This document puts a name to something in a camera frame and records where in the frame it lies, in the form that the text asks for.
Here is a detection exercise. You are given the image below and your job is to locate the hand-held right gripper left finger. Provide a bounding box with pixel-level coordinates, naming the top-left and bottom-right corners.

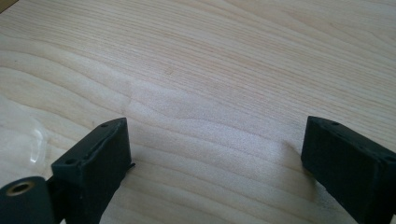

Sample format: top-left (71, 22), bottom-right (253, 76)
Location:
top-left (50, 117), bottom-right (135, 224)

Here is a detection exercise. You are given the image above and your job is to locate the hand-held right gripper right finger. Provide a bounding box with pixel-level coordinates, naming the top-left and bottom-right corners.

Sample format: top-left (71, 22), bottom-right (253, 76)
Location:
top-left (301, 116), bottom-right (396, 224)

